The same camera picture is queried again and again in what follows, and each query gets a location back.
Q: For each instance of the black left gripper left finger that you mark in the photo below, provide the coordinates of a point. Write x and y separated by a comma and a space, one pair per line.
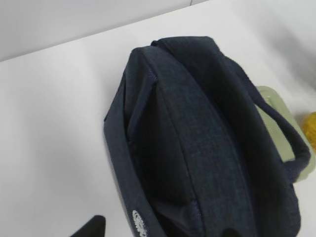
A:
95, 227

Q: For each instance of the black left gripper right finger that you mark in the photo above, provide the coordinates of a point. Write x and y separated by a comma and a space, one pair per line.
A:
230, 232

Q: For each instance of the dark blue lunch bag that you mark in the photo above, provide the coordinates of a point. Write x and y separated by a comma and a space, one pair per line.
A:
191, 153

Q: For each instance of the green lid glass container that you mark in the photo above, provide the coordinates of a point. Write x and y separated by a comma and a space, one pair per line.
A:
273, 99

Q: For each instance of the yellow pear-shaped fruit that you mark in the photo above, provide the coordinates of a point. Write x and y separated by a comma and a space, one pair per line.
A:
309, 129

